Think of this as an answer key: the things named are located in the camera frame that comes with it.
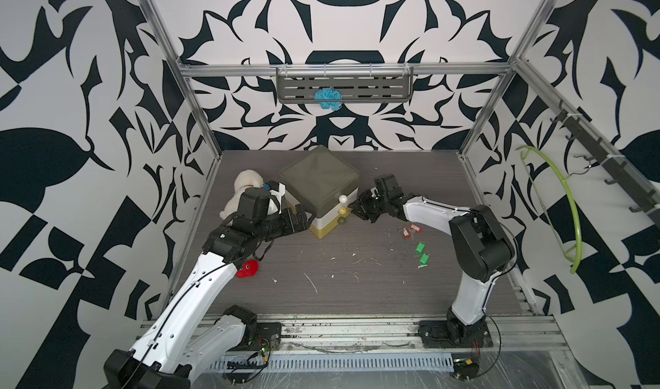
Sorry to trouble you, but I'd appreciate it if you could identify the key with red tag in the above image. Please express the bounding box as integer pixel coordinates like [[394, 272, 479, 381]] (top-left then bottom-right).
[[399, 227, 412, 240], [409, 223, 423, 234]]

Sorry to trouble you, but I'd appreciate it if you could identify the grey-yellow mini drawer cabinet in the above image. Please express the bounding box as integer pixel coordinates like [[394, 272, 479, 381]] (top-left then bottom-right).
[[279, 146, 360, 239]]

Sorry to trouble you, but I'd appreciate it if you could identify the key with green tag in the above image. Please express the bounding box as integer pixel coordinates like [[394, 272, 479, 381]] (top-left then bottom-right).
[[415, 242, 426, 255], [418, 253, 430, 268]]

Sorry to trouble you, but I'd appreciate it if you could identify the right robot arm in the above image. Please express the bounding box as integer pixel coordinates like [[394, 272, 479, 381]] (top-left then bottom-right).
[[349, 174, 517, 348]]

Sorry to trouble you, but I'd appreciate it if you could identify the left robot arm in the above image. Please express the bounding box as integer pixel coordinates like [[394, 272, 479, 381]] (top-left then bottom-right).
[[103, 181, 315, 388]]

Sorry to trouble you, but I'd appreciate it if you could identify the white plush toy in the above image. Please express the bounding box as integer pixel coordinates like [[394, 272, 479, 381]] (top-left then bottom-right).
[[219, 169, 265, 220]]

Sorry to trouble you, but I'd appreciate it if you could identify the red strawberry toy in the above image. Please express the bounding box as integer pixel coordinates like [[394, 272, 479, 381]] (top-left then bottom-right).
[[235, 259, 260, 278]]

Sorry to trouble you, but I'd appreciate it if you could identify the teal yarn ball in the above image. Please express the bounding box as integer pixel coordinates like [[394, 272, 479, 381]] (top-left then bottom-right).
[[314, 88, 343, 112]]

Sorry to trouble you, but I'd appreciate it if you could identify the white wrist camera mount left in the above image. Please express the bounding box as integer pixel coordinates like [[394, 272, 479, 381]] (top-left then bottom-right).
[[263, 181, 286, 215]]

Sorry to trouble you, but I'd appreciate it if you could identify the grey wall shelf rack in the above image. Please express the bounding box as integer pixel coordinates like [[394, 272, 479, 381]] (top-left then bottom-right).
[[275, 66, 414, 104]]

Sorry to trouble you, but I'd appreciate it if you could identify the green cable loop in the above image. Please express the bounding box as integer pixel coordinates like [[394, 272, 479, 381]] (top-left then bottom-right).
[[516, 144, 584, 275]]

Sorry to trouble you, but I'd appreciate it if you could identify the grey hook rail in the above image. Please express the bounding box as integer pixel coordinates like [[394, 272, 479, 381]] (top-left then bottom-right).
[[552, 100, 659, 226]]

